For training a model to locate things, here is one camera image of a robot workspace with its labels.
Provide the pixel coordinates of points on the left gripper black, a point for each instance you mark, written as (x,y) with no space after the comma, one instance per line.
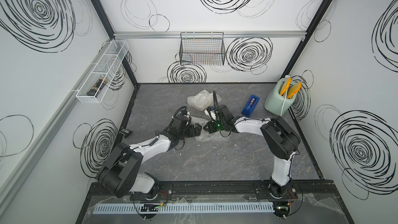
(197,132)

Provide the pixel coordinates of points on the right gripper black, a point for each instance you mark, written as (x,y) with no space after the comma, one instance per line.
(210,128)

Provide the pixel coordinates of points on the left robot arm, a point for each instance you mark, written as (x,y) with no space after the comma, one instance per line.
(120,172)

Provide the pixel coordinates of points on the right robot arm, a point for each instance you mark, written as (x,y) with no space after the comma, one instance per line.
(280,137)

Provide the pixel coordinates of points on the blue tape dispenser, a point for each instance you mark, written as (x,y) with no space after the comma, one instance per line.
(249,109)

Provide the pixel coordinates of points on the small black box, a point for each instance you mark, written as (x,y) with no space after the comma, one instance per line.
(125,133)

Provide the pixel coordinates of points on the mint green toaster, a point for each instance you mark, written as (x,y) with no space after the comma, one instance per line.
(277,104)

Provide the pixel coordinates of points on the dark bottle in shelf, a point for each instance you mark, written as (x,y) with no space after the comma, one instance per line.
(97,87)

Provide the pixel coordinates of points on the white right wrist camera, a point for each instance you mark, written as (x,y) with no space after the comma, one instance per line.
(211,113)

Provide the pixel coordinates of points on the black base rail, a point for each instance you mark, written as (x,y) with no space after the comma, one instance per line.
(256,188)

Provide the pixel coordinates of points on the black wire wall basket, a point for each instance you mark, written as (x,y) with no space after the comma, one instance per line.
(202,51)

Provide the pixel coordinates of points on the white slotted cable duct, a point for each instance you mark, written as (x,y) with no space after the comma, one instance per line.
(185,208)

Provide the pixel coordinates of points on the white wire wall shelf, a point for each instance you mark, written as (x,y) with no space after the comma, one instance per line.
(110,67)

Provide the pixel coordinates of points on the horizontal aluminium wall rail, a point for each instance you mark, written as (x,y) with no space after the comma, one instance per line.
(210,34)

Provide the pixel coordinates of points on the left wall aluminium rail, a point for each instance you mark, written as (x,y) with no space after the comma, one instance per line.
(11,187)

